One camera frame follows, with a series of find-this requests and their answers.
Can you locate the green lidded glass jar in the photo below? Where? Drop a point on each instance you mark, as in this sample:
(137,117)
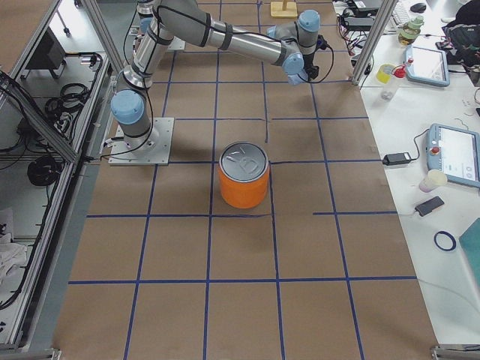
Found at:
(410,30)

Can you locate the blue teach pendant near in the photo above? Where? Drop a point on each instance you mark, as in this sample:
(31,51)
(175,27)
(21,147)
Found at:
(455,152)

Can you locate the black smartphone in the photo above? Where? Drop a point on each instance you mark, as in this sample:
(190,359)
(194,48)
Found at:
(428,206)

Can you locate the wooden mug tree stand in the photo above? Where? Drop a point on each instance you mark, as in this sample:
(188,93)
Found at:
(283,9)

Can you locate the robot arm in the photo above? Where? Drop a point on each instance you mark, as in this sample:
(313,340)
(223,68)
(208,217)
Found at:
(291,46)

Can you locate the blue teach pendant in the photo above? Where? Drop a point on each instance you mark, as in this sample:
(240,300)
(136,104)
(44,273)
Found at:
(427,66)
(455,152)

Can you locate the black power brick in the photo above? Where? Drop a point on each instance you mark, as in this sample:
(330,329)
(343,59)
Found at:
(394,159)

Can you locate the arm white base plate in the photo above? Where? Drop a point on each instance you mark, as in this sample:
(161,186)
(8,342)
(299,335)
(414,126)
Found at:
(152,148)

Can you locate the small clear plastic cup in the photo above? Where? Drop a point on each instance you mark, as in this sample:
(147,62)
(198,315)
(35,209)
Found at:
(388,91)

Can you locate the orange canister with grey lid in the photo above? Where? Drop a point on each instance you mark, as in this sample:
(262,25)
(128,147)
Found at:
(243,174)

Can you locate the yellow tape roll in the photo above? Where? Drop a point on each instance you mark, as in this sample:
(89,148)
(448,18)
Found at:
(384,73)

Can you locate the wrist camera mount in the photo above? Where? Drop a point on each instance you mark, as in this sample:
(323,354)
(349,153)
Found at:
(314,56)

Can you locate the blue teach pendant far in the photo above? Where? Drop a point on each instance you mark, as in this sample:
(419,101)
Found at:
(427,66)

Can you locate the aluminium frame post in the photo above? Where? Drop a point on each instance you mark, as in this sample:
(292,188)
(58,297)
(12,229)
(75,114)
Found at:
(376,32)

